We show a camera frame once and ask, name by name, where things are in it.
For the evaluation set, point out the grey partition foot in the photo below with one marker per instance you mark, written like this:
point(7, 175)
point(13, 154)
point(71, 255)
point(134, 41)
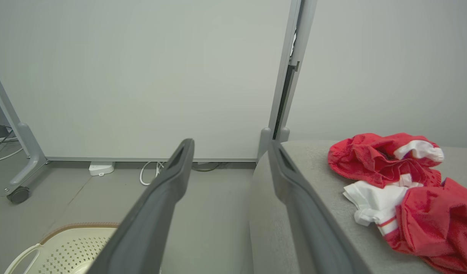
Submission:
point(283, 135)
point(264, 144)

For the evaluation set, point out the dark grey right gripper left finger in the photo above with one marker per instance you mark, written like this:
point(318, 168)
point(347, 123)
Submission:
point(149, 213)

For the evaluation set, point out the wide white partition panel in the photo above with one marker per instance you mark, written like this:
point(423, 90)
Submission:
point(142, 76)

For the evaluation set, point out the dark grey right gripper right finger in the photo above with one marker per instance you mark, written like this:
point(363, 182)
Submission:
point(306, 213)

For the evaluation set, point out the red and white garment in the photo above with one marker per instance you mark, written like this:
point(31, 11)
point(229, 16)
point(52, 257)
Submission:
point(427, 213)

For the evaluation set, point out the black caster wheel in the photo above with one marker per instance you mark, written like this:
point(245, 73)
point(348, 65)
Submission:
point(18, 195)

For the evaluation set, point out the grey fabric sofa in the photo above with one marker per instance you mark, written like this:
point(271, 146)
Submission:
point(332, 228)

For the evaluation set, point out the grey partition leg with caster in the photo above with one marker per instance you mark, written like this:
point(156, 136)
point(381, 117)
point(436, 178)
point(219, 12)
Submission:
point(29, 156)

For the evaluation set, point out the cream perforated laundry basket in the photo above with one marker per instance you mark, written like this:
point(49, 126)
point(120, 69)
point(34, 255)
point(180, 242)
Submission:
point(69, 247)

